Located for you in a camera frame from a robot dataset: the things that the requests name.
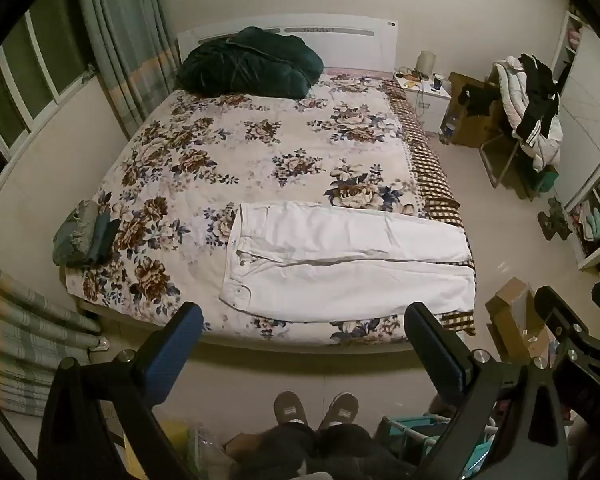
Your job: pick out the dark teal folded cloth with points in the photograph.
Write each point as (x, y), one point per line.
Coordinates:
(104, 240)

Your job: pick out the black cloth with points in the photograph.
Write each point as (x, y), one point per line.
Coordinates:
(475, 100)

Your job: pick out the small open cardboard box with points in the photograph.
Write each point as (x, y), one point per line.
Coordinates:
(510, 310)

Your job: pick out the white nightstand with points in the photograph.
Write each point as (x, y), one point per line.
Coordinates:
(432, 110)

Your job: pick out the brown checked bed sheet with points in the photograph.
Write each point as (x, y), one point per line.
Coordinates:
(430, 160)

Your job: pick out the white wardrobe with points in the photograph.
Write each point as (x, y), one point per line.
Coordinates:
(590, 110)

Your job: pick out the white pants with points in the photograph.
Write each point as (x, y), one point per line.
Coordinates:
(330, 285)

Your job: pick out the large brown cardboard box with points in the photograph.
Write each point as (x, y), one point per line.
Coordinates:
(472, 130)

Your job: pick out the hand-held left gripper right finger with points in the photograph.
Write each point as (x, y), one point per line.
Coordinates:
(432, 350)

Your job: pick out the dark green duvet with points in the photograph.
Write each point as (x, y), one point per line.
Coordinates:
(250, 65)

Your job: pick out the teal metal rack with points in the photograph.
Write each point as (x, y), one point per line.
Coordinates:
(405, 425)

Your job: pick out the person's legs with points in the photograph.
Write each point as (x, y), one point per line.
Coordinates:
(340, 452)

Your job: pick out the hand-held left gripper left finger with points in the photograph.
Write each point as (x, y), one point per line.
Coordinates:
(172, 355)

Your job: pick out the bed with floral cover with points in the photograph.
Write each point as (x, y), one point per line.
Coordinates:
(280, 150)

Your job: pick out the pink folded cloth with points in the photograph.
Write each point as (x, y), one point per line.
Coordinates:
(575, 37)

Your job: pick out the black white-striped clothes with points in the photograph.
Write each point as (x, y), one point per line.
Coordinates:
(540, 95)

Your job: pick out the white bed headboard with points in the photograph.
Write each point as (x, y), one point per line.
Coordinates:
(350, 45)

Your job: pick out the bunched teal striped curtain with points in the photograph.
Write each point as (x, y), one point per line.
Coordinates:
(25, 335)

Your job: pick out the pale teal garment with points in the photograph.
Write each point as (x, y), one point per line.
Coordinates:
(596, 220)

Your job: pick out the folding metal chair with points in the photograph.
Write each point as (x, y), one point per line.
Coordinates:
(502, 132)

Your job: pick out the cream kettle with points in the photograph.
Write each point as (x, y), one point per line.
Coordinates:
(425, 63)

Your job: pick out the long teal striped curtain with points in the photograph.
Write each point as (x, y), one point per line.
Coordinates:
(125, 60)

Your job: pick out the white framed window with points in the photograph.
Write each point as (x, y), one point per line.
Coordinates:
(35, 75)

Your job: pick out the green box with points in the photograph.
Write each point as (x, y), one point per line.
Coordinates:
(546, 180)

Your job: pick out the dark cup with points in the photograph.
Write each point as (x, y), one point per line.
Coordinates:
(438, 82)

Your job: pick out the person's left shoe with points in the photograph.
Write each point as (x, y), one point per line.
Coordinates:
(290, 407)

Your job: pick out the plastic water bottle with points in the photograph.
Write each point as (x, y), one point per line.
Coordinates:
(448, 126)

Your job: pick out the chair piled with clothes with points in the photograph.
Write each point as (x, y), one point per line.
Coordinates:
(510, 90)

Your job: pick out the grey-green folded clothes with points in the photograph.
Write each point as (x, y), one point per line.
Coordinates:
(75, 235)

